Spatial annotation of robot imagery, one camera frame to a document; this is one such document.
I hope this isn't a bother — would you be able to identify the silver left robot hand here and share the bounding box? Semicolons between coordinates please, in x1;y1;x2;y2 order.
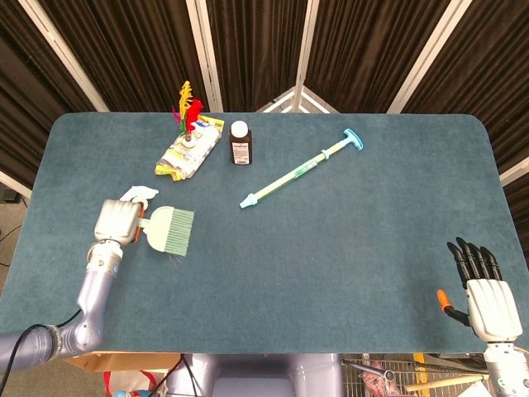
93;198;150;246

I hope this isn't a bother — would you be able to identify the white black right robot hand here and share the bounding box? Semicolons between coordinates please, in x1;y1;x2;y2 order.
436;236;523;344

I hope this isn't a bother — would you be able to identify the mint green hand brush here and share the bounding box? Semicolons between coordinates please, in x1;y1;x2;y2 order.
134;206;196;261

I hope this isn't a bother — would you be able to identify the wooden stick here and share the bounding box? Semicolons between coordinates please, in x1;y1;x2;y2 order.
404;373;491;394

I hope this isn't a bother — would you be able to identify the yellow wet wipes pack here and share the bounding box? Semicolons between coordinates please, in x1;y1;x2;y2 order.
155;117;225;182

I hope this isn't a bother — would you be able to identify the colourful feather shuttlecock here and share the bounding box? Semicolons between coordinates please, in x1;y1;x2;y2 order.
171;80;206;151

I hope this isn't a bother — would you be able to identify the brown cardboard box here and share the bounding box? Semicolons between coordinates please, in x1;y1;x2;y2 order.
64;351;183;374

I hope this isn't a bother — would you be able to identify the brown bottle with white cap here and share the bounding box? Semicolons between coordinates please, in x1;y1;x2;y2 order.
228;120;254;167

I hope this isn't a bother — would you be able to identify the red and white bag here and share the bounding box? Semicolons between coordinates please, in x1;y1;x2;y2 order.
102;369;169;397

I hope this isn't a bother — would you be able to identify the teal and yellow pump tube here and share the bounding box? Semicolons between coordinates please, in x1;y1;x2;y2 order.
239;128;366;210

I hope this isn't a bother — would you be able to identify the blue felt table cover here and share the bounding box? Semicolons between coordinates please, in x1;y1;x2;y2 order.
0;112;529;356

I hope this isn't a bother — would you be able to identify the grey robot torso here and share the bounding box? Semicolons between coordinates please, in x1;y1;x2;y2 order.
167;353;345;397

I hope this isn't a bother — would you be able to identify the dark brown pleated curtain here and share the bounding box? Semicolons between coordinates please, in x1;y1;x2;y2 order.
0;0;529;216

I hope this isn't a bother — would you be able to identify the metal wire basket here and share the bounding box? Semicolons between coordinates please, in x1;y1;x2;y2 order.
340;353;491;397

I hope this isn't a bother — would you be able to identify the white screen frame rail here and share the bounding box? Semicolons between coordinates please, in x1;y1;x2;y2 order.
498;155;529;185
0;168;34;200

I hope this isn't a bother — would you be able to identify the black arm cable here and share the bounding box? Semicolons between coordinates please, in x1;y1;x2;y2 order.
0;308;83;375

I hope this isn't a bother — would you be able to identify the white screen frame post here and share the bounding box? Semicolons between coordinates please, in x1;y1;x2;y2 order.
184;0;225;113
387;0;473;114
17;0;110;113
255;0;341;114

